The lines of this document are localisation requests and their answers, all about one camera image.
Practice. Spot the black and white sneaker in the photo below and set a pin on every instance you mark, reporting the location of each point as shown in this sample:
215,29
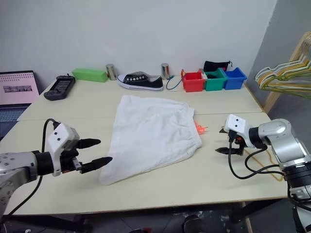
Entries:
143,83

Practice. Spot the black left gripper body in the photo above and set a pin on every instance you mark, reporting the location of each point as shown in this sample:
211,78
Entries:
69,160

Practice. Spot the red plastic bin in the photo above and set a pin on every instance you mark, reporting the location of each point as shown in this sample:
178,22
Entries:
193,85

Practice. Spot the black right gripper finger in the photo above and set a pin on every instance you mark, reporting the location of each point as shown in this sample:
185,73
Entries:
223,150
224,131

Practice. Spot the white cloth garment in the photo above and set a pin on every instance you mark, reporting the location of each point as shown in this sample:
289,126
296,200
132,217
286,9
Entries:
150,136

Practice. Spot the hangers on wooden rack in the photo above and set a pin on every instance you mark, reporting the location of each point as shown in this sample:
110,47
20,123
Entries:
271,99

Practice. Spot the silver metal can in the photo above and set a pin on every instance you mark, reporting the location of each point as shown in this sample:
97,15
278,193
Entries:
165,71
111,72

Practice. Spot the black handheld controller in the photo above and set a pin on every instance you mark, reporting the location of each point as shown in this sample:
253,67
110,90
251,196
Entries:
60,87

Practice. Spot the wooden table leg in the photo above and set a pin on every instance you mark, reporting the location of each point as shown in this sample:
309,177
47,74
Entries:
247,218

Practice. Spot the green plastic bin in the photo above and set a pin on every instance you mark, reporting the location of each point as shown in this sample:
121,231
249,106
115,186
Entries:
213,83

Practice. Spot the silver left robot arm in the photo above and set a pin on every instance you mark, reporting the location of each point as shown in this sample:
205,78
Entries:
17,165

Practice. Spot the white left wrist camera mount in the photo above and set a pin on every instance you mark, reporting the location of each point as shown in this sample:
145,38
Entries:
62,136

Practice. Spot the dark rounded shape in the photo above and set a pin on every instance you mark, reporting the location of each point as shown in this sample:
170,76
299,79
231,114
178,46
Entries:
192,224

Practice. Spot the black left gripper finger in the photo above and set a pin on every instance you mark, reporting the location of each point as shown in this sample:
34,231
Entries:
88,143
97,163

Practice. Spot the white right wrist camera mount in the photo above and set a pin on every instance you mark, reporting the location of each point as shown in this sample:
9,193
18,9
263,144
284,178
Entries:
239,126

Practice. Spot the green rectangular box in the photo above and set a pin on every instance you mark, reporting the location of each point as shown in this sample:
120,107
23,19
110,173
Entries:
90,75

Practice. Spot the small red object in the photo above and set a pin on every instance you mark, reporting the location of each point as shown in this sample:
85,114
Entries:
145,230

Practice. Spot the open laptop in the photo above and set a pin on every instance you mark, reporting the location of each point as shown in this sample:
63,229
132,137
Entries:
17,88

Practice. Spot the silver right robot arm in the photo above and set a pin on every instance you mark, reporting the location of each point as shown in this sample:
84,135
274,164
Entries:
284,143

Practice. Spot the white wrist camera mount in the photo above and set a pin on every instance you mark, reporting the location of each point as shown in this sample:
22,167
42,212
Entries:
239,126
62,136

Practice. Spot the blue plastic bin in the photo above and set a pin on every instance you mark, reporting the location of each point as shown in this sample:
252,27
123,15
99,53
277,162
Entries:
234,81

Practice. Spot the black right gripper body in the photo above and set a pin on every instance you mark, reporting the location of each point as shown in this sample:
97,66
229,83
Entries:
236,145

